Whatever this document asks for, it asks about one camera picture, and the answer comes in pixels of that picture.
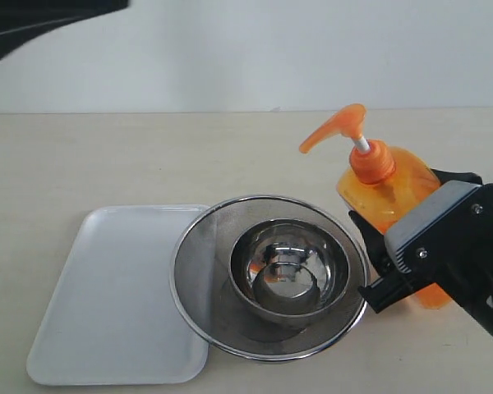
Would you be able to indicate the steel mesh strainer basket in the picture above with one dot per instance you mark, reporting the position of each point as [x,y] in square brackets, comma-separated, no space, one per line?
[204,296]

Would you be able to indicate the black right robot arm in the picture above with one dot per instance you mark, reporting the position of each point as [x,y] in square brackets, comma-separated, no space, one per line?
[446,240]

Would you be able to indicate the white rectangular plastic tray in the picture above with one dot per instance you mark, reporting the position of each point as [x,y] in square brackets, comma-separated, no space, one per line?
[111,319]

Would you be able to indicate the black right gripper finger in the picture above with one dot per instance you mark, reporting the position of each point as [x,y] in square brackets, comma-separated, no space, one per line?
[467,177]
[375,247]

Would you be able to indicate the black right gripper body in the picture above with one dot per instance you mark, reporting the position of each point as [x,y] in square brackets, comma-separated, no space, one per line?
[452,253]

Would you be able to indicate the stainless steel bowl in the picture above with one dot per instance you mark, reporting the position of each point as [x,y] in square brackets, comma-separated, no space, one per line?
[288,272]

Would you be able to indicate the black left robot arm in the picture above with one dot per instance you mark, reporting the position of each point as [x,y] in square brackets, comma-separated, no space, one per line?
[57,56]

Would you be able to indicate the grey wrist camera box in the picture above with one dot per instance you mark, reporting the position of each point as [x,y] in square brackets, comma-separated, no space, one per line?
[424,216]

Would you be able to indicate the orange pump soap bottle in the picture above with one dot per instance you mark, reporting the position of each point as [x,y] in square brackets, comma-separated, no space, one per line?
[383,183]

